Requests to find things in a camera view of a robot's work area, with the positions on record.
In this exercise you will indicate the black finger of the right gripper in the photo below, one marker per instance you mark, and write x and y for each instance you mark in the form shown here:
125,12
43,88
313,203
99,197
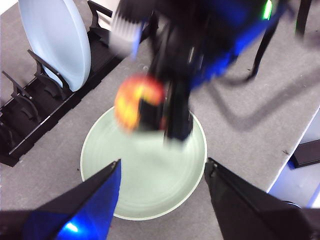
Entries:
150,115
178,112

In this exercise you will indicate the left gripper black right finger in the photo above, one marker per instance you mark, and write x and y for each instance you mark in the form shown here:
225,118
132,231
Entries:
245,207

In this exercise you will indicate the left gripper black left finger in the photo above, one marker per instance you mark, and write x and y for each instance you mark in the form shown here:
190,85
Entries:
80,207

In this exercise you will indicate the red yellow apple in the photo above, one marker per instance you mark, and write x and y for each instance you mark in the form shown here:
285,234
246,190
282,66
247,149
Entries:
127,105

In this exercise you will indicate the green round plate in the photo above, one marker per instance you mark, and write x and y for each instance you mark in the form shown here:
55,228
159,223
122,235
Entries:
155,175

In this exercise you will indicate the black plate rack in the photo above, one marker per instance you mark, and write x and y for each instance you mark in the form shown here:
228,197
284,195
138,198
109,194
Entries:
32,125

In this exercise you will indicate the blue round plate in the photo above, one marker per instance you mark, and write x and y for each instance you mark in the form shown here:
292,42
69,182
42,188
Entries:
57,42

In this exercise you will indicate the black flat box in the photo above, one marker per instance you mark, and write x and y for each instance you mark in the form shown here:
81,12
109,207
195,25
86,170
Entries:
308,153

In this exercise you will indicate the thin black stand leg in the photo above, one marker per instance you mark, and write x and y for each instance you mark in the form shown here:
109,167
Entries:
262,50

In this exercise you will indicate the pale grey camera box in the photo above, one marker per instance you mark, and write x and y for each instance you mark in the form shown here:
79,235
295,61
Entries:
125,32

